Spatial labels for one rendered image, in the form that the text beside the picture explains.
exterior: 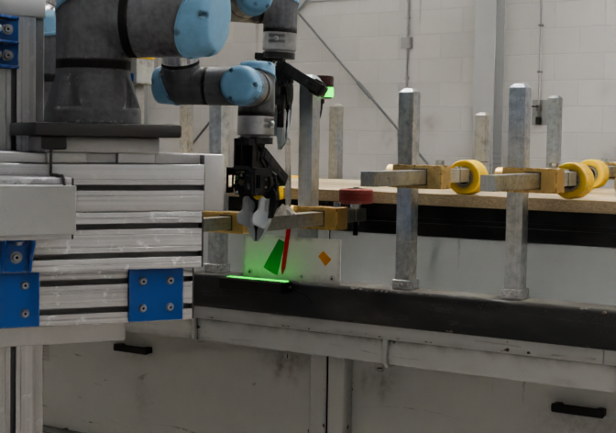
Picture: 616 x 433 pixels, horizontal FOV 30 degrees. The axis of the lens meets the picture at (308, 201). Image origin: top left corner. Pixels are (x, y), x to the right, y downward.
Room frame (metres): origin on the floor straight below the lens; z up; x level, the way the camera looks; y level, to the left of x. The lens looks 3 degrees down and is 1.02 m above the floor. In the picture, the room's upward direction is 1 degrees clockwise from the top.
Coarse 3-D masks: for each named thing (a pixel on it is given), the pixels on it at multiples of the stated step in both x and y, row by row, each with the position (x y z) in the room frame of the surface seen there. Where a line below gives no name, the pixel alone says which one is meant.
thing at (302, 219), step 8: (352, 208) 2.70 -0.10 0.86; (360, 208) 2.71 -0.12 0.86; (280, 216) 2.41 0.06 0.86; (288, 216) 2.43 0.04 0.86; (296, 216) 2.46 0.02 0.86; (304, 216) 2.49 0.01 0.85; (312, 216) 2.52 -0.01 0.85; (320, 216) 2.55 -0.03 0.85; (352, 216) 2.68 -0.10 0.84; (360, 216) 2.71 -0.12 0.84; (272, 224) 2.38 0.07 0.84; (280, 224) 2.41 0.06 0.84; (288, 224) 2.43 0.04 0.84; (296, 224) 2.46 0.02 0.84; (304, 224) 2.49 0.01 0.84; (312, 224) 2.52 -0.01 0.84; (320, 224) 2.55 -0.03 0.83
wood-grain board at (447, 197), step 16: (320, 192) 2.82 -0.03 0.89; (336, 192) 2.79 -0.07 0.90; (384, 192) 2.73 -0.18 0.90; (432, 192) 2.75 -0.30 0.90; (448, 192) 2.76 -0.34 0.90; (480, 192) 2.79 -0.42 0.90; (496, 192) 2.81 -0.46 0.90; (592, 192) 2.90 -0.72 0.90; (608, 192) 2.92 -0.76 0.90; (496, 208) 2.58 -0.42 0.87; (528, 208) 2.54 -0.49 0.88; (544, 208) 2.52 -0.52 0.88; (560, 208) 2.50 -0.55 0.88; (576, 208) 2.49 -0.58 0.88; (592, 208) 2.47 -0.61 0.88; (608, 208) 2.45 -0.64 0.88
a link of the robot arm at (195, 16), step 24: (144, 0) 1.75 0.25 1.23; (168, 0) 1.74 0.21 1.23; (192, 0) 1.73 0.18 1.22; (216, 0) 1.76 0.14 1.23; (144, 24) 1.74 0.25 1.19; (168, 24) 1.73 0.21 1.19; (192, 24) 1.73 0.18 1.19; (216, 24) 1.77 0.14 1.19; (144, 48) 1.76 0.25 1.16; (168, 48) 1.76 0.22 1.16; (192, 48) 1.75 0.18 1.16; (216, 48) 1.78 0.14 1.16
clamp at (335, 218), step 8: (296, 208) 2.60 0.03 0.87; (304, 208) 2.59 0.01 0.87; (312, 208) 2.58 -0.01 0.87; (320, 208) 2.57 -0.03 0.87; (328, 208) 2.55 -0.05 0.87; (336, 208) 2.54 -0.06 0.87; (344, 208) 2.57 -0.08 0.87; (328, 216) 2.55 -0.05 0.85; (336, 216) 2.54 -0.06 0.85; (344, 216) 2.57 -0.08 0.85; (328, 224) 2.55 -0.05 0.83; (336, 224) 2.54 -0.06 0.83; (344, 224) 2.57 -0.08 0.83
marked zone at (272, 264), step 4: (280, 240) 2.62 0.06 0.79; (276, 244) 2.62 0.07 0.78; (280, 244) 2.62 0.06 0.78; (276, 248) 2.62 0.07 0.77; (280, 248) 2.62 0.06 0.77; (272, 252) 2.63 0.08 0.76; (276, 252) 2.62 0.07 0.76; (280, 252) 2.62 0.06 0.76; (272, 256) 2.63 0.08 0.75; (276, 256) 2.62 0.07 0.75; (280, 256) 2.62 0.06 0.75; (268, 260) 2.64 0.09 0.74; (272, 260) 2.63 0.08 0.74; (276, 260) 2.62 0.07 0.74; (280, 260) 2.62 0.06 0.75; (268, 264) 2.64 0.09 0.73; (272, 264) 2.63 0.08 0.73; (276, 264) 2.62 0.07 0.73; (268, 268) 2.64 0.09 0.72; (272, 268) 2.63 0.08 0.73; (276, 268) 2.62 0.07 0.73; (272, 272) 2.63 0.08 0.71; (276, 272) 2.62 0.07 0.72
